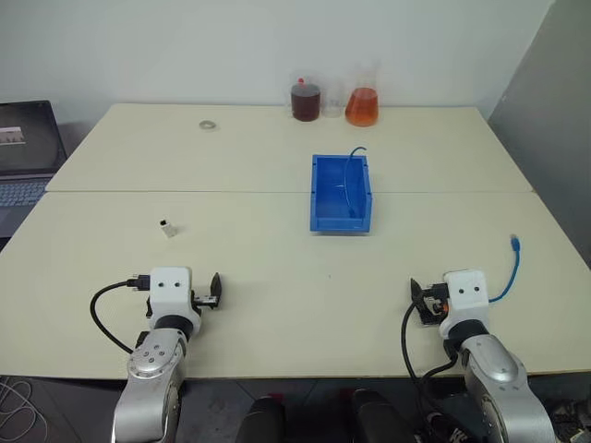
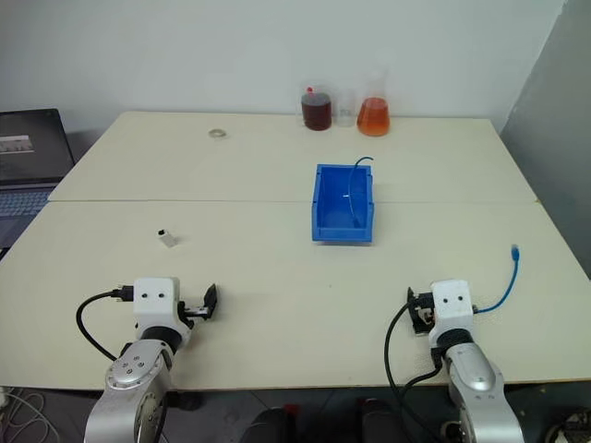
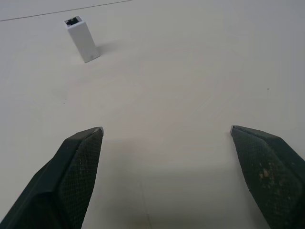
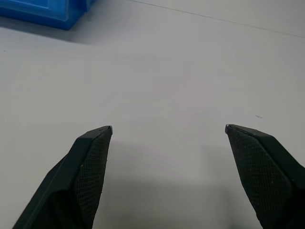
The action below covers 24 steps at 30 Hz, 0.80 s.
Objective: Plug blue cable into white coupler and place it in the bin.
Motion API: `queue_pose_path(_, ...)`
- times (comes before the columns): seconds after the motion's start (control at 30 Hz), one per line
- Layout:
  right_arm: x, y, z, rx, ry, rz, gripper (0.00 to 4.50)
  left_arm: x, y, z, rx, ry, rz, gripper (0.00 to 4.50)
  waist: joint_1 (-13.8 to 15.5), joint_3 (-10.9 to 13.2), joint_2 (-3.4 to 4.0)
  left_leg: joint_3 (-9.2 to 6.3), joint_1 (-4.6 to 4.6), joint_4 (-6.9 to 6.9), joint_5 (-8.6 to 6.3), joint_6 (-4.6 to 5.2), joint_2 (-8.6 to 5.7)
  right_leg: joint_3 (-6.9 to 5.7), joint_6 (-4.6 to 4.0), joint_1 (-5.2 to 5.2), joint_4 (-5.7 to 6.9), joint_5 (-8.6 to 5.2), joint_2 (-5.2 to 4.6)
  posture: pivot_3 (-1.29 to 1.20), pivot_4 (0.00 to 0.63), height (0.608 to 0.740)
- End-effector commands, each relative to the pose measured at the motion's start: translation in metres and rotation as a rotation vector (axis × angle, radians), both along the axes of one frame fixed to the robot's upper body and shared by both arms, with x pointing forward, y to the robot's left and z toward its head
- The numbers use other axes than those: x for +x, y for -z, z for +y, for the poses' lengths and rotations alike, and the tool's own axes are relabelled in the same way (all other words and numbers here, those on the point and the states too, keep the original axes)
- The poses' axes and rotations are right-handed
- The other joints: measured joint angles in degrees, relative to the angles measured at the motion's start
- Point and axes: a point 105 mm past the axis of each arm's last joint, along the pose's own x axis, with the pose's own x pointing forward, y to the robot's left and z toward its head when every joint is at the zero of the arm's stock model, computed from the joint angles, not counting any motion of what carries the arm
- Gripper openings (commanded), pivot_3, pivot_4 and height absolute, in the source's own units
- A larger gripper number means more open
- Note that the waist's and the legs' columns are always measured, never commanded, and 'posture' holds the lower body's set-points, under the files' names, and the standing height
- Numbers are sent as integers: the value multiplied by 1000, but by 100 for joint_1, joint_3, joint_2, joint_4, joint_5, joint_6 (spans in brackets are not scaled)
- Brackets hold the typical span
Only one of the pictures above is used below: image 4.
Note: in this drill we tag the blue plastic bin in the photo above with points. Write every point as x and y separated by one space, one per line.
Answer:
35 12

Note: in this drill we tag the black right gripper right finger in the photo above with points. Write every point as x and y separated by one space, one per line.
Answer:
267 176

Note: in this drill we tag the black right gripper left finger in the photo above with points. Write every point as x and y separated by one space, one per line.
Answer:
71 181

